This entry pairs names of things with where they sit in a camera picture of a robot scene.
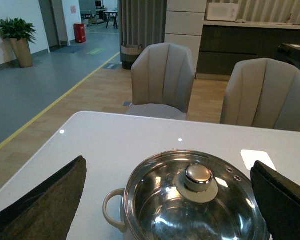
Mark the cream electric cooking pot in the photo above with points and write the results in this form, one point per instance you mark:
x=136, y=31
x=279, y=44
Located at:
x=120, y=212

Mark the red fire extinguisher box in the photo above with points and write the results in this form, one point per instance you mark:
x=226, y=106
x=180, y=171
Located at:
x=79, y=32

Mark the beige chair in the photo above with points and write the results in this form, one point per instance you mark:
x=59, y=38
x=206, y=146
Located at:
x=162, y=81
x=263, y=93

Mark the left beige chair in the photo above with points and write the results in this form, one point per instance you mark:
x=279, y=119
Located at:
x=162, y=81

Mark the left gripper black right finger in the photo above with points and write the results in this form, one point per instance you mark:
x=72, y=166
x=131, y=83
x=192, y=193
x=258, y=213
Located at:
x=278, y=199

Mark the white tall cabinet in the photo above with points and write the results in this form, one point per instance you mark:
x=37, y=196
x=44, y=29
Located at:
x=184, y=25

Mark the white microwave oven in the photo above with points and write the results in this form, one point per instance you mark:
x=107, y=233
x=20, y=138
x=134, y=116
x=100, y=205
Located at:
x=227, y=12

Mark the glass pot lid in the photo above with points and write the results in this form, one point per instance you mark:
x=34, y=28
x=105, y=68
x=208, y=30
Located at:
x=190, y=200

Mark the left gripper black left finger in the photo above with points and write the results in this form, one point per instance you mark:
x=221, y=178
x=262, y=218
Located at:
x=47, y=211

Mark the background black table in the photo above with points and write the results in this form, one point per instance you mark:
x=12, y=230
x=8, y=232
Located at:
x=112, y=14

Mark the dark kitchen counter cabinet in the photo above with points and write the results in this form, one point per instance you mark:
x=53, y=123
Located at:
x=222, y=46

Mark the black appliance with label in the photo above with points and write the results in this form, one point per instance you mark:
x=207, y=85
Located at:
x=289, y=53

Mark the grey curtain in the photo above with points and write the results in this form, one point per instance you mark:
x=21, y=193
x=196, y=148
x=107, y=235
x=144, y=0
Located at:
x=142, y=22

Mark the potted green plant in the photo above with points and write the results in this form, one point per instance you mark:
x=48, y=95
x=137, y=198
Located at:
x=20, y=34

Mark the right beige chair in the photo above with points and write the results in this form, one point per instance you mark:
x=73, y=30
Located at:
x=263, y=93

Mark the woven laundry basket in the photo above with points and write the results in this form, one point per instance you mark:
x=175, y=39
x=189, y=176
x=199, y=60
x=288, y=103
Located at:
x=129, y=54

